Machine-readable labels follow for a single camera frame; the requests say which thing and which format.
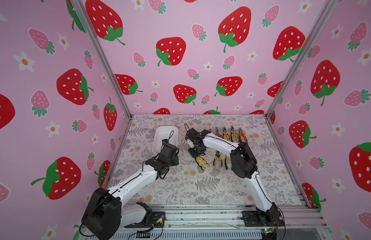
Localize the small yellow diagonal pliers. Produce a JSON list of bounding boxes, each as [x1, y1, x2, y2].
[[213, 151, 223, 169]]

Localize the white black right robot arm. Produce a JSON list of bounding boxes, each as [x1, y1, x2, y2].
[[185, 128, 285, 226]]

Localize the aluminium rail frame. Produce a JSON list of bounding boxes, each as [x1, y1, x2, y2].
[[77, 191, 333, 240]]

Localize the orange handled pliers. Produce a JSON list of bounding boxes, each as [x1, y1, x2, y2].
[[238, 128, 248, 143]]

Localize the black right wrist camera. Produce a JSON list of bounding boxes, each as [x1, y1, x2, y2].
[[185, 128, 201, 143]]

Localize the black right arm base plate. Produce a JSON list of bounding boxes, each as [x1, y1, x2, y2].
[[241, 210, 285, 228]]

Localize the yellow black handled pliers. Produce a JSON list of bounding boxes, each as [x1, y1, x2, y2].
[[230, 126, 240, 143]]

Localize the white plastic storage box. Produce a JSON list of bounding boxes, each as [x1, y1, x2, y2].
[[152, 126, 178, 155]]

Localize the floral patterned table mat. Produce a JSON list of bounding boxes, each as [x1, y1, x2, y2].
[[110, 115, 302, 206]]

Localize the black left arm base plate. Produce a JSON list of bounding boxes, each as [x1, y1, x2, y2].
[[124, 212, 165, 229]]

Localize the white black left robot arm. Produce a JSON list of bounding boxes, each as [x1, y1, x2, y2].
[[81, 143, 179, 240]]

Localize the yellow black combination pliers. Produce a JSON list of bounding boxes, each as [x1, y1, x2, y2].
[[195, 156, 210, 171]]

